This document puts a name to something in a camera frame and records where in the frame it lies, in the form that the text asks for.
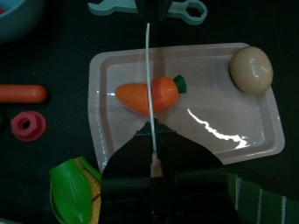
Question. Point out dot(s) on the orange toy carrot green top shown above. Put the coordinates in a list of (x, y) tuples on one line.
[(166, 93)]

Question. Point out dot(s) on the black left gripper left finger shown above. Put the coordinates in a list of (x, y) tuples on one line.
[(128, 180)]

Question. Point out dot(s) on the toy corn with green husk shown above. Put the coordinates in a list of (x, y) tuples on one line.
[(69, 189)]

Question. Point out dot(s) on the pink plastic tray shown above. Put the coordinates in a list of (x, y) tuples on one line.
[(217, 102)]

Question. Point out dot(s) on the beige toy egg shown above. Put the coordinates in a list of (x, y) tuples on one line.
[(251, 70)]

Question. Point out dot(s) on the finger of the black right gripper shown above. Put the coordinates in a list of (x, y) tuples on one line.
[(153, 10)]

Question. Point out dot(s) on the orange toy sausage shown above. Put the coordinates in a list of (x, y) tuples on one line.
[(22, 94)]

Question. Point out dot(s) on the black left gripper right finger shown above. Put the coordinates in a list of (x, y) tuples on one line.
[(193, 186)]

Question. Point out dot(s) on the blue-grey toy pot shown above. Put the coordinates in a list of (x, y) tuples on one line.
[(18, 17)]

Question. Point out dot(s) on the red toy hex nut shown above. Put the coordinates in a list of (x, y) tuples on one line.
[(32, 128)]

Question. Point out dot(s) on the green white-striped toy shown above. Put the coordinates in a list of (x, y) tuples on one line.
[(268, 204)]

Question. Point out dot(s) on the teal toy wrench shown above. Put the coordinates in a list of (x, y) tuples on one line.
[(191, 11)]

